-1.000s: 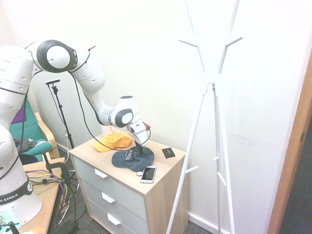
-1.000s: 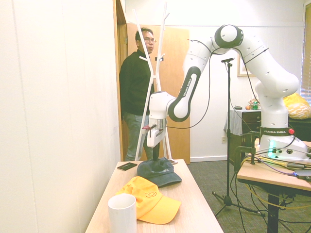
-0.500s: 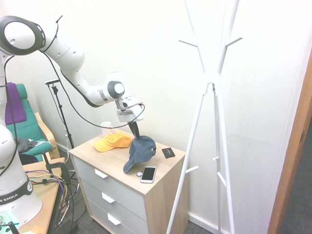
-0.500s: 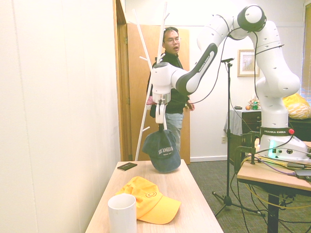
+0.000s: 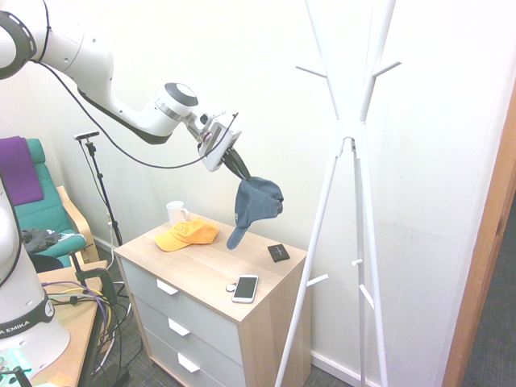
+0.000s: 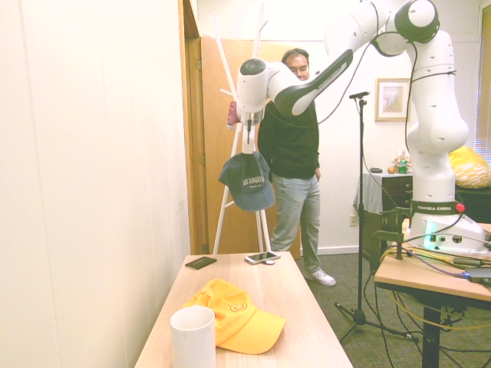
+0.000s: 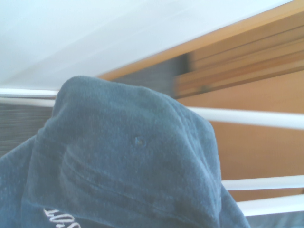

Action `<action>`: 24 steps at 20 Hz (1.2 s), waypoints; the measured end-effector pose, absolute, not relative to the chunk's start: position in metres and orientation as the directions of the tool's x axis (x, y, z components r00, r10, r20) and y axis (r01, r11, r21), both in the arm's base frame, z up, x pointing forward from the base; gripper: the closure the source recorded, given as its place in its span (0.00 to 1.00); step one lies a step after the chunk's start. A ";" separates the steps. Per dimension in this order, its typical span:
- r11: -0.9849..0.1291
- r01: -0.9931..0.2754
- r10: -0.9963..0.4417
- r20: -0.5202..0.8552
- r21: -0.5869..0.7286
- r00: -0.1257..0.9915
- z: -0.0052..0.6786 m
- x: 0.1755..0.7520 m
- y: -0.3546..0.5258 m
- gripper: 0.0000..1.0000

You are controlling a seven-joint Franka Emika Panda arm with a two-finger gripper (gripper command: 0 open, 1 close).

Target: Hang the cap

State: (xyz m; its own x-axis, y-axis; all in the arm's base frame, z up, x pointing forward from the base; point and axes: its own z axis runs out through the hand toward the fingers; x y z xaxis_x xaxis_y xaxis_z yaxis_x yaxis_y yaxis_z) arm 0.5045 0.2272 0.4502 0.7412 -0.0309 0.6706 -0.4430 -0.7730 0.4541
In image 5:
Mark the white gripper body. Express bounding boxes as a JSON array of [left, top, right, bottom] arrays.
[[198, 115, 243, 173]]

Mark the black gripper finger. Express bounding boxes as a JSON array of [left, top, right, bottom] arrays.
[[222, 156, 247, 180], [229, 146, 252, 180]]

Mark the blue denim cap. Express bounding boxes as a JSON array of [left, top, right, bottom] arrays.
[[226, 176, 285, 251]]

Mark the orange cap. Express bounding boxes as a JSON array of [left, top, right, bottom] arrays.
[[155, 217, 221, 253]]

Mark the white mug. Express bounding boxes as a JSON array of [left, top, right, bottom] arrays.
[[165, 200, 190, 227]]

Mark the black square charger pad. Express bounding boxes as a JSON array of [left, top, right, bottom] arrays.
[[267, 243, 291, 264]]

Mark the white coat rack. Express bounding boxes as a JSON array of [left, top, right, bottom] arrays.
[[273, 0, 403, 387]]

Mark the white smartphone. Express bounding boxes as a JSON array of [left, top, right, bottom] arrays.
[[231, 274, 260, 304]]

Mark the black tripod stand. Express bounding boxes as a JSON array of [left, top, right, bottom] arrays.
[[82, 139, 124, 248]]

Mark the wooden drawer cabinet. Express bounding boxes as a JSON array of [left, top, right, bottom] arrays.
[[114, 212, 312, 387]]

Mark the black C-clamp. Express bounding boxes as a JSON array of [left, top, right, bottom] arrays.
[[68, 252, 119, 304]]

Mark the purple cloth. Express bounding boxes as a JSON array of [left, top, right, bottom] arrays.
[[0, 135, 44, 206]]

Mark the dark grey garment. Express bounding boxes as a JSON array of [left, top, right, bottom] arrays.
[[19, 227, 60, 255]]

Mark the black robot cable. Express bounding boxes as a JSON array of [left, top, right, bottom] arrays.
[[0, 0, 239, 289]]

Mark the grey drawer with white handle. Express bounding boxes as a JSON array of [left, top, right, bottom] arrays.
[[131, 293, 245, 387], [119, 257, 243, 358], [141, 327, 247, 387]]

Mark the green armchair with wooden frame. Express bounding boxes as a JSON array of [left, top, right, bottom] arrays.
[[10, 138, 100, 275]]

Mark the purple cable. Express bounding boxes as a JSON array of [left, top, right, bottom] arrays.
[[40, 284, 119, 338]]

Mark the yellow cable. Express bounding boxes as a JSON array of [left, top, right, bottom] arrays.
[[52, 285, 116, 343]]

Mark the wooden door frame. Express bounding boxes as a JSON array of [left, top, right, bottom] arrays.
[[441, 76, 516, 387]]

